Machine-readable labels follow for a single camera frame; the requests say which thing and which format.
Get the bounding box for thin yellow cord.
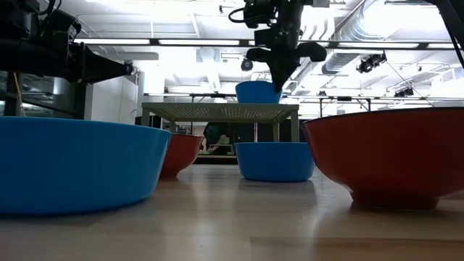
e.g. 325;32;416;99
12;71;27;117

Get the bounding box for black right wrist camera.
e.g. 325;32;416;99
243;0;280;29

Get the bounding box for long ceiling light rail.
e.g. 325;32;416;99
74;38;464;50

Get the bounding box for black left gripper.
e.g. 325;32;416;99
43;14;127;83

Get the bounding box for black aluminium table frame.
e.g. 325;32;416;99
195;154;239;165

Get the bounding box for person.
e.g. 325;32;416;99
201;122;236;155

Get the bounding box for green perforated metal shelf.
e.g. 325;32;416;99
141;102;300;143

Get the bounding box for silver ribbed ventilation duct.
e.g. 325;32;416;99
320;7;391;75

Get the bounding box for red bowl with floral inside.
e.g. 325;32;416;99
301;107;464;210
159;133;204;179

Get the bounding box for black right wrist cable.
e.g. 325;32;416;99
228;6;247;25

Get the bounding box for black track spotlight cluster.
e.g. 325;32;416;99
394;86;415;98
355;51;388;75

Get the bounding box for black background rig frame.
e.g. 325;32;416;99
300;94;464;119

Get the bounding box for blue plastic mini bowl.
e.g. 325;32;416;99
234;141;316;183
0;115;173;215
235;80;283;104

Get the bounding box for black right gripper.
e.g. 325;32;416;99
246;28;328;94

